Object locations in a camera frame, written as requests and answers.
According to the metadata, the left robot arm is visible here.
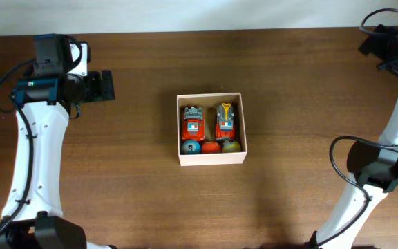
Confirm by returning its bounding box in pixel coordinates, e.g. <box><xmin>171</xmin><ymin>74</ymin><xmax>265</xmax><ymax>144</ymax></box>
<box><xmin>0</xmin><ymin>34</ymin><xmax>115</xmax><ymax>249</ymax></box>

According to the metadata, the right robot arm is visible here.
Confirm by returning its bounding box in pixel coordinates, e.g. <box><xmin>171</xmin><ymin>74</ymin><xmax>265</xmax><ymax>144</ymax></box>
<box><xmin>305</xmin><ymin>24</ymin><xmax>398</xmax><ymax>248</ymax></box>

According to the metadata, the red fire truck grey top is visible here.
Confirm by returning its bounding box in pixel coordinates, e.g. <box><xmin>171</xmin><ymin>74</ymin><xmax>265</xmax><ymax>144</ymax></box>
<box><xmin>182</xmin><ymin>106</ymin><xmax>205</xmax><ymax>142</ymax></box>

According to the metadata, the cardboard box container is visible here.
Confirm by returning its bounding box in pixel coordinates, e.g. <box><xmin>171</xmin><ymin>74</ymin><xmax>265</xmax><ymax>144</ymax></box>
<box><xmin>177</xmin><ymin>93</ymin><xmax>247</xmax><ymax>166</ymax></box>

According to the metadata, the red fire truck yellow nozzle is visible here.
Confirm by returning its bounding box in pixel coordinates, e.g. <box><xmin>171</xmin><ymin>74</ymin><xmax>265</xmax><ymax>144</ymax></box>
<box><xmin>216</xmin><ymin>103</ymin><xmax>236</xmax><ymax>140</ymax></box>

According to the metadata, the blue toy ball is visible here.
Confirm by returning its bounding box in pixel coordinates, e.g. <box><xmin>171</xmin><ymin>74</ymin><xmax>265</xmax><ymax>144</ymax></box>
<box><xmin>180</xmin><ymin>140</ymin><xmax>201</xmax><ymax>155</ymax></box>

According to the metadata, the orange toy ball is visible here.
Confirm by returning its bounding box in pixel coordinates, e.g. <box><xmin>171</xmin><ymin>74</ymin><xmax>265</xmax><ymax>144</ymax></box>
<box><xmin>201</xmin><ymin>141</ymin><xmax>222</xmax><ymax>154</ymax></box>

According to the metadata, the yellow toy ball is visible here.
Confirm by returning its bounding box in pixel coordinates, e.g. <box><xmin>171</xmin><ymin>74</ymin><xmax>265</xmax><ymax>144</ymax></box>
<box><xmin>222</xmin><ymin>140</ymin><xmax>242</xmax><ymax>153</ymax></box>

